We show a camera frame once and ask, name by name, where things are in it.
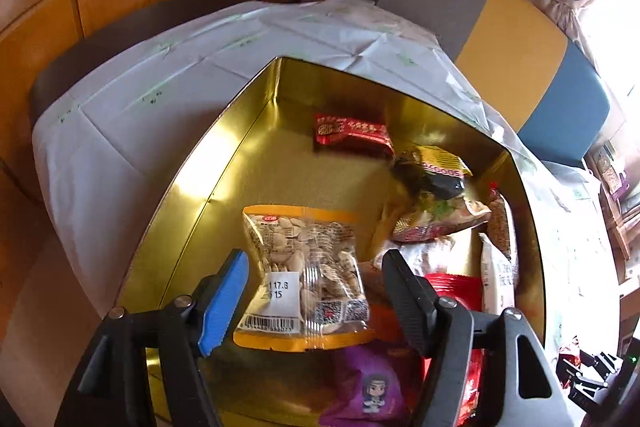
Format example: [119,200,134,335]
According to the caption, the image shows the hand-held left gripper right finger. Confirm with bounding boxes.
[382,249,571,427]

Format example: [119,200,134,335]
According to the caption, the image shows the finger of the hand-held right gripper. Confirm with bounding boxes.
[554,349,608,409]

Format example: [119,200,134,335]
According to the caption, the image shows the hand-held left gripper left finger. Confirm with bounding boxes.
[55,249,249,427]

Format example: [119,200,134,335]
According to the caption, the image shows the red snack packet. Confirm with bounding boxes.
[424,272,487,425]

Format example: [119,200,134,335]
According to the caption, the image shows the clear seed packet orange edges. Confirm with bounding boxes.
[235,205,374,354]

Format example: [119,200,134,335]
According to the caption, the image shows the white and brown packet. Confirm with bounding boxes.
[479,232,518,315]

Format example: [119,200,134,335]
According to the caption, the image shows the purple snack packet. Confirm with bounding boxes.
[319,341,427,427]

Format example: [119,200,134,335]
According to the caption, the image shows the yellow snack packet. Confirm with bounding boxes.
[390,146,492,244]

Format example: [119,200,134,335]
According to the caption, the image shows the long red candy packet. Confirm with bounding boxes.
[313,112,397,158]

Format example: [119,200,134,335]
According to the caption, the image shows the wooden side table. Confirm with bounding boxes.
[590,142,640,280]

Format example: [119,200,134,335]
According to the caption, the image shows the cloud print tablecloth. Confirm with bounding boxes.
[31,0,626,348]

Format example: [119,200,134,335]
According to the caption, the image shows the grey yellow blue headboard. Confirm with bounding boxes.
[375,0,614,168]

